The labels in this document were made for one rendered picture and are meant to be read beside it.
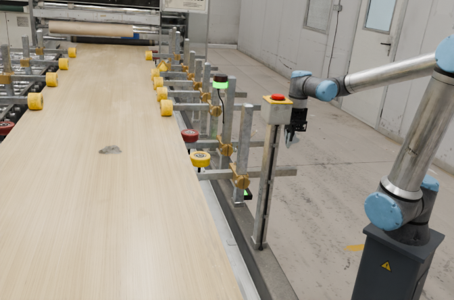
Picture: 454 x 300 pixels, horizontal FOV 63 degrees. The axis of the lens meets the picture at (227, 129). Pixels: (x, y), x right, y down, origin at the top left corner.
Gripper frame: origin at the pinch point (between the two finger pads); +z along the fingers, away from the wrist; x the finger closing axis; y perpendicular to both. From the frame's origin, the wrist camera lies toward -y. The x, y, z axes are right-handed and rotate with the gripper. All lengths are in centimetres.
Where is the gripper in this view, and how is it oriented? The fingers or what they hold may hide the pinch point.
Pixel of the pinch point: (286, 145)
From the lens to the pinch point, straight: 184.4
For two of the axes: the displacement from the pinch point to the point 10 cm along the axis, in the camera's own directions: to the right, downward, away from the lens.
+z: -0.8, 9.4, 3.4
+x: -2.5, -3.5, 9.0
